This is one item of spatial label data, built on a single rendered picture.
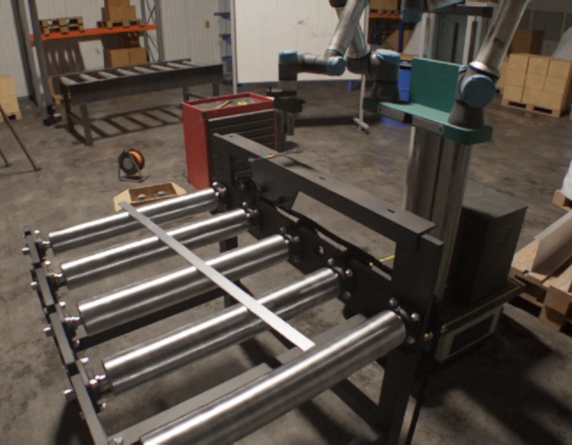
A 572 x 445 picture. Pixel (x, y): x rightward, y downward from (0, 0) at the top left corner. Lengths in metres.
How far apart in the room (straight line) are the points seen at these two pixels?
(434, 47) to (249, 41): 4.23
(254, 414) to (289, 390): 0.11
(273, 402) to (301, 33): 5.54
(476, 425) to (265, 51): 5.14
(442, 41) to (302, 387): 1.61
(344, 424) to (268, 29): 5.07
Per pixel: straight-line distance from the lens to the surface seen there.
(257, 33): 6.12
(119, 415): 2.34
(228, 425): 1.07
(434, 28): 2.13
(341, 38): 1.77
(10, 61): 11.27
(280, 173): 1.70
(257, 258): 1.62
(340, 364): 1.20
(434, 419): 2.29
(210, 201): 2.13
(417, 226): 1.29
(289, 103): 1.73
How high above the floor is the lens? 1.75
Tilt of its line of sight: 27 degrees down
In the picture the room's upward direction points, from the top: straight up
